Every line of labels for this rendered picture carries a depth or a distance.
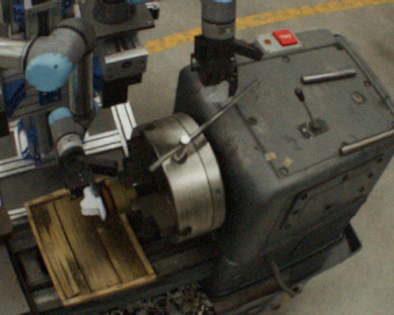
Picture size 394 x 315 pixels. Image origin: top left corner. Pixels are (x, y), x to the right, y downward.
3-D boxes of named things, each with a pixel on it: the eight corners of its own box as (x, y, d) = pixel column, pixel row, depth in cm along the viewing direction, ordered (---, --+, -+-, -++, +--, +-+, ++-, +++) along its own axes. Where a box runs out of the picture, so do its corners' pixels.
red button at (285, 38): (286, 32, 165) (287, 28, 164) (297, 45, 163) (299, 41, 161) (271, 35, 163) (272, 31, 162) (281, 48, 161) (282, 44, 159)
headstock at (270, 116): (313, 93, 204) (337, 22, 172) (377, 195, 182) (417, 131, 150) (162, 139, 185) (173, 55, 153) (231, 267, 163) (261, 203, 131)
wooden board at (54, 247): (107, 180, 174) (107, 173, 171) (156, 281, 158) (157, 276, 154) (25, 208, 165) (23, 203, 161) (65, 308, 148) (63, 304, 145)
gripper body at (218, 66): (190, 73, 131) (190, 30, 123) (223, 64, 134) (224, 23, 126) (205, 90, 126) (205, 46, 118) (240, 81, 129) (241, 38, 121)
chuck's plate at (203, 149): (164, 144, 173) (183, 89, 145) (209, 241, 164) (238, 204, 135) (153, 148, 172) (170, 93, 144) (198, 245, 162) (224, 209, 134)
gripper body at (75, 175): (71, 203, 148) (57, 168, 154) (98, 194, 151) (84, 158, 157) (69, 189, 142) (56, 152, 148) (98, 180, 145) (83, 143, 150)
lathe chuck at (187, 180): (153, 148, 172) (170, 93, 144) (198, 245, 162) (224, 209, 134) (125, 157, 169) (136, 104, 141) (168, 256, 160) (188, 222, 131)
